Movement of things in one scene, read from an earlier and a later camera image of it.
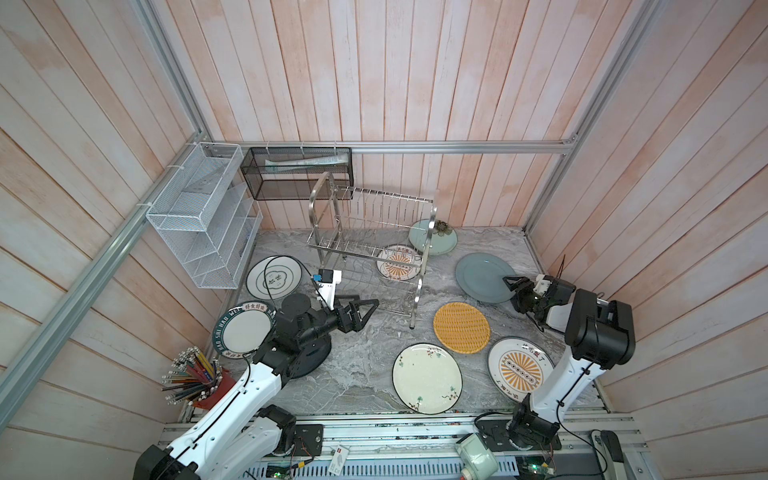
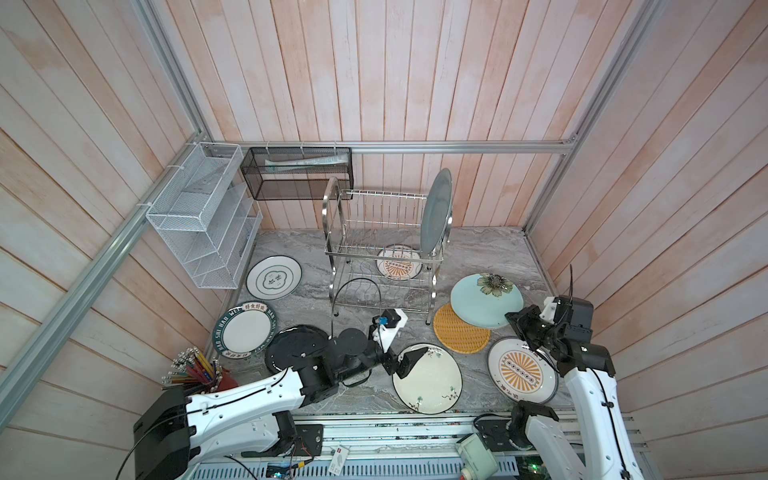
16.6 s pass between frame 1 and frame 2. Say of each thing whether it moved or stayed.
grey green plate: moved
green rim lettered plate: stayed
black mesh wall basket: stayed
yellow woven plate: stayed
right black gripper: moved
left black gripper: moved
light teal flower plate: moved
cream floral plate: stayed
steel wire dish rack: moved
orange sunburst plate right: stayed
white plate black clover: stayed
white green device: stayed
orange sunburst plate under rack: stayed
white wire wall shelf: stayed
